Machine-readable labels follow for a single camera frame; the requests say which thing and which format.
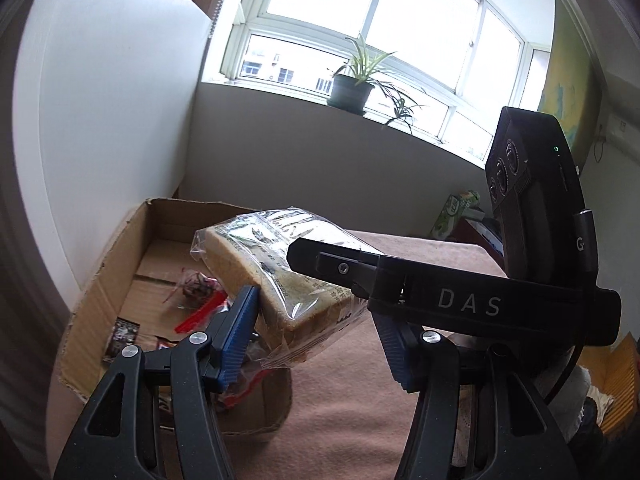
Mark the pink table blanket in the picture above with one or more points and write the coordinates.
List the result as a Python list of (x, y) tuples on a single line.
[(340, 410)]

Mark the orange ribbed panel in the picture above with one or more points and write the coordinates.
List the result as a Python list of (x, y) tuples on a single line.
[(622, 385)]

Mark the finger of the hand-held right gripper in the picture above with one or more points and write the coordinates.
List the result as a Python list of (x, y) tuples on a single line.
[(330, 265)]

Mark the dark wooden side cabinet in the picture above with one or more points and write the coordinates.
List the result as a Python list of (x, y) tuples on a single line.
[(482, 240)]

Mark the white framed window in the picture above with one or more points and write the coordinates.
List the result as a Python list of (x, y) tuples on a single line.
[(400, 20)]

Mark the large red-edged date packet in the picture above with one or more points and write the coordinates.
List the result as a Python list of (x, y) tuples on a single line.
[(195, 286)]

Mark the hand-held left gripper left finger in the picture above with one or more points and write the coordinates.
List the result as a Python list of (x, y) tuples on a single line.
[(239, 335)]

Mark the brown cardboard box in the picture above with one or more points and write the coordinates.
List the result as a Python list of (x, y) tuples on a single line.
[(150, 240)]

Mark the black patterned snack packet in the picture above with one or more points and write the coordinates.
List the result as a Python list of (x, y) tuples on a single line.
[(122, 336)]

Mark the small spider plant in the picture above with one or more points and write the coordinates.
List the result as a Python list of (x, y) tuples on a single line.
[(402, 107)]

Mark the white lace cloth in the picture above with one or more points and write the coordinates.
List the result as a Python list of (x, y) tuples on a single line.
[(580, 400)]

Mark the wall map poster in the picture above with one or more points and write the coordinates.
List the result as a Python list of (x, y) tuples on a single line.
[(570, 90)]

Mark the green printed carton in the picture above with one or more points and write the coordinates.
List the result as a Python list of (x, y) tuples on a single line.
[(450, 215)]

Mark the clear bag of sliced bread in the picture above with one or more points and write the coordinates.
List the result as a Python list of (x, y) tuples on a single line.
[(280, 280)]

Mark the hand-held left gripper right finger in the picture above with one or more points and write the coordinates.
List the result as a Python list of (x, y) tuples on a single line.
[(397, 355)]

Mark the potted plant in dark pot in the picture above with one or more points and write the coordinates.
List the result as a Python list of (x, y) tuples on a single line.
[(350, 91)]

